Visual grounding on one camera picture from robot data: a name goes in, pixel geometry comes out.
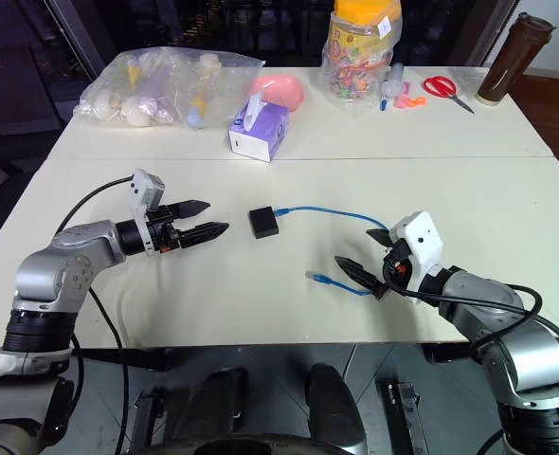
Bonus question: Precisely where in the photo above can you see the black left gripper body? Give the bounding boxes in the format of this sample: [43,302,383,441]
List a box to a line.
[146,204,185,256]

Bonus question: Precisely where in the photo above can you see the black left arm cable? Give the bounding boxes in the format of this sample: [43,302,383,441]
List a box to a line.
[54,175,136,455]

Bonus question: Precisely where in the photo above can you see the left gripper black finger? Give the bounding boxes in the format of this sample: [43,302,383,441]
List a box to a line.
[178,221,230,250]
[168,199,211,220]

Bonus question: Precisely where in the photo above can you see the purple tissue box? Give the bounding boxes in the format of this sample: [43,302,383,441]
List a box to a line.
[226,91,292,164]

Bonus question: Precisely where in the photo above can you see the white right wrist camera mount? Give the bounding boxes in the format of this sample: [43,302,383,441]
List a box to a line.
[387,210,444,292]

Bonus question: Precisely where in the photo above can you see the red handled scissors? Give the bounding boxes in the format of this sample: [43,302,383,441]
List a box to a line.
[422,75,477,116]

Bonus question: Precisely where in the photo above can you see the small clear plastic bag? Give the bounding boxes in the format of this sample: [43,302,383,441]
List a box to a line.
[448,65,490,97]

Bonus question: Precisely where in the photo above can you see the candy jar with yellow lid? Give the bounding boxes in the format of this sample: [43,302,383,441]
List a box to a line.
[317,0,405,113]

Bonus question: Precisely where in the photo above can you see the black metal bracket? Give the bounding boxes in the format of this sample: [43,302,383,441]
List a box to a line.
[376,378,428,455]
[130,387,168,449]

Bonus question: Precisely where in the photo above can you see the white toy egg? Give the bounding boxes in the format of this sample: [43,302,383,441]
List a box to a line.
[121,96,152,128]

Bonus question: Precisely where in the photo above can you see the clear plastic bag of toys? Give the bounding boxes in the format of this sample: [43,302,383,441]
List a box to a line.
[72,46,267,131]

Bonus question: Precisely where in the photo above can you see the brown thermos bottle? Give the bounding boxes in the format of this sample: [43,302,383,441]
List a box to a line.
[475,11,557,107]

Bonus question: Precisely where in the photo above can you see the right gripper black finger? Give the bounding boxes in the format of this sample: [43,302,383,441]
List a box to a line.
[334,255,388,303]
[365,227,398,249]

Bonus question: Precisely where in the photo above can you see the black table frame bar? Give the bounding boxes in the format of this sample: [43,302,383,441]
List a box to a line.
[81,346,177,373]

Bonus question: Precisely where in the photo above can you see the blue Ethernet cable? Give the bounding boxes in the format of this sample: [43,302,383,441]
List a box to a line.
[274,204,392,299]

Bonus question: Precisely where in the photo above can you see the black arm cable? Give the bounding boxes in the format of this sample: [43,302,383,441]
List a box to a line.
[384,277,559,380]
[54,175,136,455]

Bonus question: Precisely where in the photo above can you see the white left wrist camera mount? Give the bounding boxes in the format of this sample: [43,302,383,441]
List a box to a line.
[126,168,168,258]

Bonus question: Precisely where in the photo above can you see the dark rounded robot leg shape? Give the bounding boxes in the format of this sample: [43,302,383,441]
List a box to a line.
[305,363,367,446]
[172,366,251,445]

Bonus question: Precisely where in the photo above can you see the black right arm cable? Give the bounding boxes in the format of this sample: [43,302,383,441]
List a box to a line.
[384,277,559,380]

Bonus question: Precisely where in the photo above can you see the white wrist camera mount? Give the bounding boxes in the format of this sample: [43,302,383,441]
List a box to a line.
[387,210,444,292]
[126,168,168,258]

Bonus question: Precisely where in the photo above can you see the small black adapter box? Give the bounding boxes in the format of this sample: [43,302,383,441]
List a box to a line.
[247,205,281,240]

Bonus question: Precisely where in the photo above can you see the pink bowl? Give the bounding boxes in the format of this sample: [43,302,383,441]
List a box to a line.
[251,74,307,113]

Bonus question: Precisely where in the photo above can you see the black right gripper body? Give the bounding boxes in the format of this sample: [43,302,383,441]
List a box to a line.
[381,238,414,289]

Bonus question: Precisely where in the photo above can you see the blue marker pen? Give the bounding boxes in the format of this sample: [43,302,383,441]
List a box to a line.
[379,63,405,113]

